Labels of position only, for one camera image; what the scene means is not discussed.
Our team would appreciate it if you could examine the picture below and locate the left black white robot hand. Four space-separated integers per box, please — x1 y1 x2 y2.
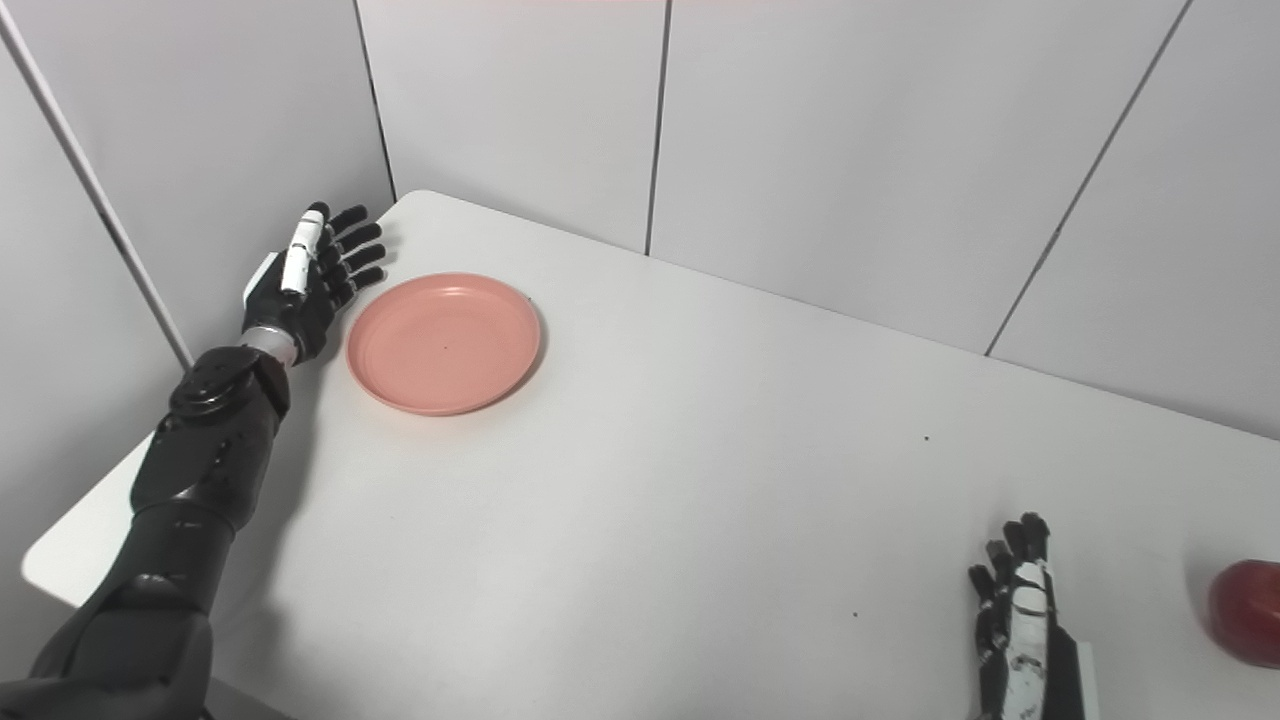
240 202 387 367

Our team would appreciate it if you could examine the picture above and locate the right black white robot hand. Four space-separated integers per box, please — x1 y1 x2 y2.
966 513 1099 720

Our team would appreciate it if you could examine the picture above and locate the pink round plate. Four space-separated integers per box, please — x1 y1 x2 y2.
345 272 543 417

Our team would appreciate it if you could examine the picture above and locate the red apple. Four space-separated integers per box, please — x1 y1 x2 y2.
1206 559 1280 670

